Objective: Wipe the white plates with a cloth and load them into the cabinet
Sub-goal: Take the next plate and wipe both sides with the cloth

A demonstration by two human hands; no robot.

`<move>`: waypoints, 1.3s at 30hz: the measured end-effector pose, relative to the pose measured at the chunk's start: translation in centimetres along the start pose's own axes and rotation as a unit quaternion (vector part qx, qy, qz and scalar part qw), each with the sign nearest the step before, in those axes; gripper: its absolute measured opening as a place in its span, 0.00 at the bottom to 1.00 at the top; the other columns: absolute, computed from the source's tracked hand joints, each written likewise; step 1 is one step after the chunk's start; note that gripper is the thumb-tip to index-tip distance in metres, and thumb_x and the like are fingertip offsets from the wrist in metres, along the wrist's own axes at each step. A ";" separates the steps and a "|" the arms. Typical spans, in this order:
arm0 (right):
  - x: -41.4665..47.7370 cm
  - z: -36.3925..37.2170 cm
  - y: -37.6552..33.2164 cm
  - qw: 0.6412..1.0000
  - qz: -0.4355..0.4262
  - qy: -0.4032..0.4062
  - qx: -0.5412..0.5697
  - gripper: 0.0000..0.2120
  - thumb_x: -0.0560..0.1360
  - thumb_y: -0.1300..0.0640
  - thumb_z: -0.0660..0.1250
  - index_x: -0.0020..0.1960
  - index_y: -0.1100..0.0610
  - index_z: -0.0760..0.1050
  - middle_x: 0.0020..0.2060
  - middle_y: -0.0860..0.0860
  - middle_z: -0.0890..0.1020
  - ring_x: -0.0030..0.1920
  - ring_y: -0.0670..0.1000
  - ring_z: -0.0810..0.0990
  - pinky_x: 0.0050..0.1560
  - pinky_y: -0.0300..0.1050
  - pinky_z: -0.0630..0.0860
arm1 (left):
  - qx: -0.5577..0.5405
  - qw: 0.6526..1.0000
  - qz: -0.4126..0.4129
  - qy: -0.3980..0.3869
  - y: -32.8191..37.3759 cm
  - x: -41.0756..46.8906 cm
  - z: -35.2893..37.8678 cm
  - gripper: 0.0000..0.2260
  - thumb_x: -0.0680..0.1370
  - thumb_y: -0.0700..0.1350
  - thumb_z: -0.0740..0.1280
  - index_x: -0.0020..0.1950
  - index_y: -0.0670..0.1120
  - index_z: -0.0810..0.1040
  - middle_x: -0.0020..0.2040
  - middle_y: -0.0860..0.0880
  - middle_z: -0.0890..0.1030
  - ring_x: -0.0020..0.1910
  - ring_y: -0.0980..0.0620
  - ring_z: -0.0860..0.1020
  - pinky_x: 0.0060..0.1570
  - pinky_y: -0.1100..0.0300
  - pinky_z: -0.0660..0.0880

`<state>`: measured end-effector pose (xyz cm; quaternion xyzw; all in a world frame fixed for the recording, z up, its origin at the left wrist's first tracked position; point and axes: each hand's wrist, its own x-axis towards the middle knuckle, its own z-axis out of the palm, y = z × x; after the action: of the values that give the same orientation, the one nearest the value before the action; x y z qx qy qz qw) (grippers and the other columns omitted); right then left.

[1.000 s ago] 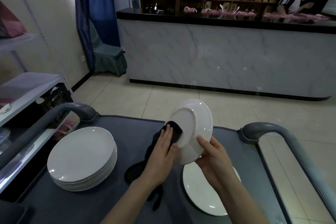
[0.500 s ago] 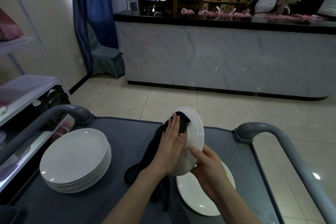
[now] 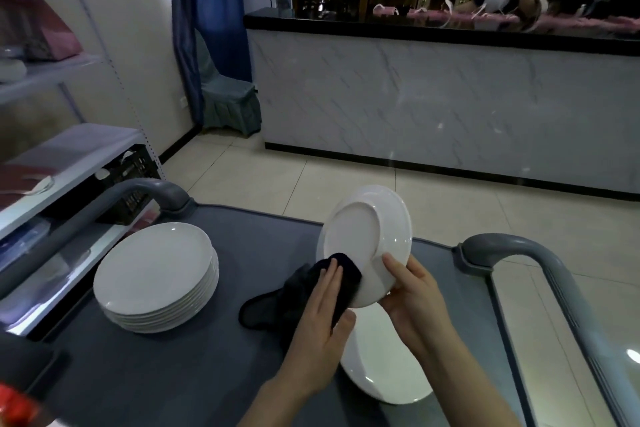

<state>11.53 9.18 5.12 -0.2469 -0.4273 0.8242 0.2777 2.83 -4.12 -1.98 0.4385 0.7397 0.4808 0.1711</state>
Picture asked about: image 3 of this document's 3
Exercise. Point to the person's right hand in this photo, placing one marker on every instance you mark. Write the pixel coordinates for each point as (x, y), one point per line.
(422, 316)

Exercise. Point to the person's left hand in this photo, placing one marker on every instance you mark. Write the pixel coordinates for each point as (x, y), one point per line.
(315, 346)

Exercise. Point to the dark blue cleaning cloth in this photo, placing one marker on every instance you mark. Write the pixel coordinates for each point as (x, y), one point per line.
(280, 301)

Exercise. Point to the stack of white plates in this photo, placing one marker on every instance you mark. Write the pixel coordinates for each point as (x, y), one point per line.
(380, 366)
(150, 266)

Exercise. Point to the white round plate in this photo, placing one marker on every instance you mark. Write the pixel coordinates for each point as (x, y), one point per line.
(360, 221)

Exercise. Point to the person's right forearm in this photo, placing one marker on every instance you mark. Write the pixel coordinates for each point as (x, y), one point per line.
(470, 386)

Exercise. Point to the grey service cart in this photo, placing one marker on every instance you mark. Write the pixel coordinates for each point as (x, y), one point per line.
(240, 241)

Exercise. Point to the marble bar counter black top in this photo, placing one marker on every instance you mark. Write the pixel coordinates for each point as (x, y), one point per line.
(425, 101)

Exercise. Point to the black plastic crate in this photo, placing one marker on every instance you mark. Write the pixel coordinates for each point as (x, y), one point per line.
(135, 176)

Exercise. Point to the chair with grey-green cover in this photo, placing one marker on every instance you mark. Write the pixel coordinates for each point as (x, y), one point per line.
(230, 104)

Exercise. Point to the small white cup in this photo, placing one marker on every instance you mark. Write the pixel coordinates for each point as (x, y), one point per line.
(102, 174)

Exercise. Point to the row of pink bags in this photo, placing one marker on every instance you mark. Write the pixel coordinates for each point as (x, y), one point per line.
(425, 15)

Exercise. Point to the white metal shelf rack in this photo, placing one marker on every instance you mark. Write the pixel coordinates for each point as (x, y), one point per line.
(75, 146)

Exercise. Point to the clear container blue lid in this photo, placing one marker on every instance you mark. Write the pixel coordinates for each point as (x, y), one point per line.
(20, 241)

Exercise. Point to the white bowl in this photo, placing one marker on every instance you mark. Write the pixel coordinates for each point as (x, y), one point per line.
(11, 70)

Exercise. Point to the pink bag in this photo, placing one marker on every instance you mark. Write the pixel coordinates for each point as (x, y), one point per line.
(45, 36)

